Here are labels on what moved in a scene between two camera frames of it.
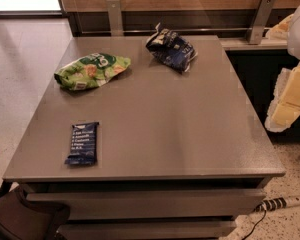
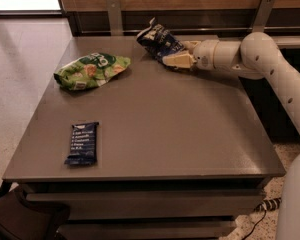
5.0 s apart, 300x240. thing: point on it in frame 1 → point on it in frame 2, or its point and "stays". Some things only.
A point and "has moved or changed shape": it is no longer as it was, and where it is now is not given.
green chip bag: (90, 71) stays
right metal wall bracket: (256, 31) stays
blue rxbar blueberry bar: (83, 148) stays
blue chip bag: (171, 50) has moved or changed shape
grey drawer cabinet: (146, 138) stays
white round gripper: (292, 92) → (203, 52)
